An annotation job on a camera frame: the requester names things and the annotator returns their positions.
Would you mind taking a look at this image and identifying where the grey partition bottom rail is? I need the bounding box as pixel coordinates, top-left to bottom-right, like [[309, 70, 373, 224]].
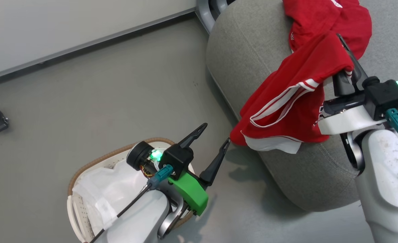
[[0, 7, 197, 84]]

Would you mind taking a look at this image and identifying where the red sports jersey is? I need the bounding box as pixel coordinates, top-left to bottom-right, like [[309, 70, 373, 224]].
[[229, 0, 373, 154]]

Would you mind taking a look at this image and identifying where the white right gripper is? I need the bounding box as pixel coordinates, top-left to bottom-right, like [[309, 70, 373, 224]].
[[317, 33, 388, 136]]

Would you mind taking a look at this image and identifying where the white laundry basket brown rim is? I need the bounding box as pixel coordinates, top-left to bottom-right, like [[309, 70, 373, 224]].
[[67, 137, 195, 243]]

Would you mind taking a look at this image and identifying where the grey curved partition foot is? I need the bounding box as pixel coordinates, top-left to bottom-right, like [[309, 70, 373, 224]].
[[196, 0, 220, 34], [208, 0, 235, 15]]

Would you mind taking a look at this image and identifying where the grey fabric sofa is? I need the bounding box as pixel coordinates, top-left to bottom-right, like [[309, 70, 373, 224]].
[[205, 0, 398, 213]]

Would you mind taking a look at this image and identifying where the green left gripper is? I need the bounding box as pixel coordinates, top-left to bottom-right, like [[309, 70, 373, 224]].
[[167, 123, 231, 217]]

